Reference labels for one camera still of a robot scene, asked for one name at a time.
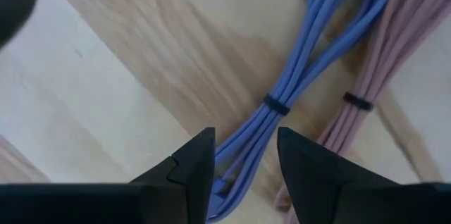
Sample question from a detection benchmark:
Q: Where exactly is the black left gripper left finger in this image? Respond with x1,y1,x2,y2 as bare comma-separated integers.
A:
128,127,216,224

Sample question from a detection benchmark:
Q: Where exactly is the purple cable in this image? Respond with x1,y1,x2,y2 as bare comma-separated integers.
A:
205,0,395,223

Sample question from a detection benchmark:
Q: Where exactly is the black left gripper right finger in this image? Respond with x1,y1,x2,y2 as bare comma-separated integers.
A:
276,127,402,224

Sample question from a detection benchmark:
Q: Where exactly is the pink cable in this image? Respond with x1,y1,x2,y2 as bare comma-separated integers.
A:
273,0,451,224

